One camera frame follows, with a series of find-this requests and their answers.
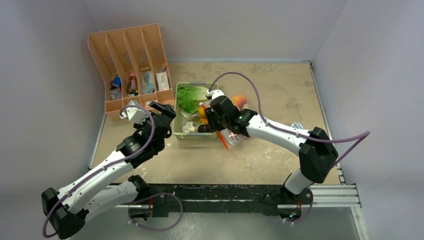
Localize fake peach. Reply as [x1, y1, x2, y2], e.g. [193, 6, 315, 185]
[230, 94, 248, 109]

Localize clear zip top bag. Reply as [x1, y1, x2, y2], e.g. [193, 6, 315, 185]
[215, 128, 246, 151]

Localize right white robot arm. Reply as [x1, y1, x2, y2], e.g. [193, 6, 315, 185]
[205, 90, 339, 204]

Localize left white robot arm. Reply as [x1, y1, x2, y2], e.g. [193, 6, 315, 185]
[41, 101, 176, 240]

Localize fake orange ginger root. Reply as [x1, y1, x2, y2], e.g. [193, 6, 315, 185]
[199, 117, 209, 125]

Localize fake yellow lemon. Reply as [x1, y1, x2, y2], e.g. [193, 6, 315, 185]
[198, 106, 207, 119]

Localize fake napa cabbage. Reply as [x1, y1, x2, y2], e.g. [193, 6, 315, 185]
[176, 86, 208, 114]

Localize fake dark purple plum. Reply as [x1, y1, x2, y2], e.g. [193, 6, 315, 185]
[197, 124, 213, 133]

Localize fake white bok choy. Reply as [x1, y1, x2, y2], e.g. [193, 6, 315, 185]
[180, 110, 199, 122]

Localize fake white garlic bulb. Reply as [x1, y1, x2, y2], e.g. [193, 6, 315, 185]
[180, 121, 198, 134]

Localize light green plastic basket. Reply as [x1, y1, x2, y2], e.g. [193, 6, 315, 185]
[172, 82, 219, 140]

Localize white packaged item card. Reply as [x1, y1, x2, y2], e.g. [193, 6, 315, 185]
[156, 71, 170, 91]

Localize light blue packet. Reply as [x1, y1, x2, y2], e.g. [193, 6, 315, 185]
[141, 71, 155, 94]

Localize pink capped bottle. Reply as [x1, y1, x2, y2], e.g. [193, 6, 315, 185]
[127, 71, 139, 97]

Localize blue object in organizer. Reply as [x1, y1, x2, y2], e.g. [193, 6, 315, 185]
[111, 75, 122, 89]

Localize pink plastic file organizer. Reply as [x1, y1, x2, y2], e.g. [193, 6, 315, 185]
[87, 23, 176, 122]

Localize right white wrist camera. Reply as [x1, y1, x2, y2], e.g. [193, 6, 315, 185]
[205, 89, 225, 101]

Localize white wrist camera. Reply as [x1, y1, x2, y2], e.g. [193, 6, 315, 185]
[205, 89, 225, 101]
[119, 100, 151, 125]

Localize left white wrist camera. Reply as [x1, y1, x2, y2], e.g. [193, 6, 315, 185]
[119, 100, 151, 125]

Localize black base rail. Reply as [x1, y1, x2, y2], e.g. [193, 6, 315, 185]
[128, 175, 314, 222]

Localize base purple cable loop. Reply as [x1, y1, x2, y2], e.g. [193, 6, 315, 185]
[127, 191, 184, 232]

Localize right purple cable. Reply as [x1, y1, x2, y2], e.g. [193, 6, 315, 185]
[207, 71, 371, 168]

